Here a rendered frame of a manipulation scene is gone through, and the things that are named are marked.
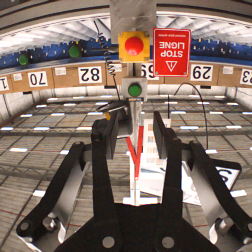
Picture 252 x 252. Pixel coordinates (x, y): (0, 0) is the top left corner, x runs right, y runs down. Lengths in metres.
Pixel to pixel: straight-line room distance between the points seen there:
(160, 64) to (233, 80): 0.91
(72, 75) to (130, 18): 0.76
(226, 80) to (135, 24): 0.92
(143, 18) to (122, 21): 0.06
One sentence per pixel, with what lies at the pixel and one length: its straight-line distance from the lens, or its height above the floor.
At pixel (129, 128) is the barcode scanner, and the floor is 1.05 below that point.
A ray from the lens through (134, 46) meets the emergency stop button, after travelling 0.33.
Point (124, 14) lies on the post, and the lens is 0.44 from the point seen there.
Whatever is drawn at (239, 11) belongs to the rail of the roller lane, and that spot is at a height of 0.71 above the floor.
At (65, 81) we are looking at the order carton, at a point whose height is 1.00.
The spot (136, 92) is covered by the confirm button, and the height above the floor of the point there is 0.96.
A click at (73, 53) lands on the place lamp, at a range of 1.02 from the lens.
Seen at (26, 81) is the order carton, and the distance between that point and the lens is 1.32.
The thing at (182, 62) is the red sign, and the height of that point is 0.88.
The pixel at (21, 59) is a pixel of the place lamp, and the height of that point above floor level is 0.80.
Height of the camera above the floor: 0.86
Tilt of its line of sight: 26 degrees up
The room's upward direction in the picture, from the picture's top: 178 degrees clockwise
